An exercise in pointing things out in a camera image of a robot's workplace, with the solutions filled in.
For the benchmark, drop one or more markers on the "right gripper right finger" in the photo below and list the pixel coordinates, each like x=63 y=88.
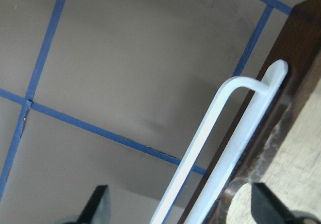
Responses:
x=267 y=208

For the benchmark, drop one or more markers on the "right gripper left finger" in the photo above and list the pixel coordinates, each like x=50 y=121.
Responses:
x=97 y=208

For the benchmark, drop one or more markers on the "wooden drawer with white handle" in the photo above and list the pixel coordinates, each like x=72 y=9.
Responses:
x=276 y=97

